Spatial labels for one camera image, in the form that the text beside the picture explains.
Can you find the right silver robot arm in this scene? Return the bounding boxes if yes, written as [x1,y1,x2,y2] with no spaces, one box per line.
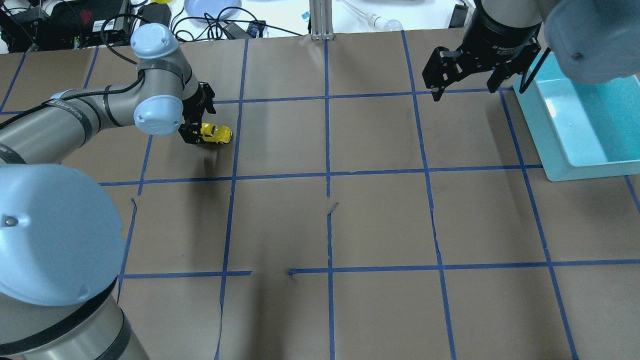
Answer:
[422,0,640,101]

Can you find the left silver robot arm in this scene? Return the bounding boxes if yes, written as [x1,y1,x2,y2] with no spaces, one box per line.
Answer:
[0,23,215,360]

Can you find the yellow toy beetle car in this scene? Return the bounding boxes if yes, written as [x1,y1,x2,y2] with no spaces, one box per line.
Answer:
[199,122,233,145]

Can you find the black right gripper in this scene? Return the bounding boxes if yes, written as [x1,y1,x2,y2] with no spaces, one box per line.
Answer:
[422,0,542,102]

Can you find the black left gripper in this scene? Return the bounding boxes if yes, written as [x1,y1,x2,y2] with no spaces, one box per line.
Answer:
[179,81,217,145]

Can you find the blue plate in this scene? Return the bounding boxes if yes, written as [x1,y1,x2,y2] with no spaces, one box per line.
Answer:
[183,0,242,22]

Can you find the teal plastic bin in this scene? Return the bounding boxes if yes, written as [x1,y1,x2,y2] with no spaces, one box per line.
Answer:
[516,54,640,182]

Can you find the aluminium frame post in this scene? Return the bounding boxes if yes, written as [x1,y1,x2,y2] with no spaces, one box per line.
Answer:
[308,0,335,42]

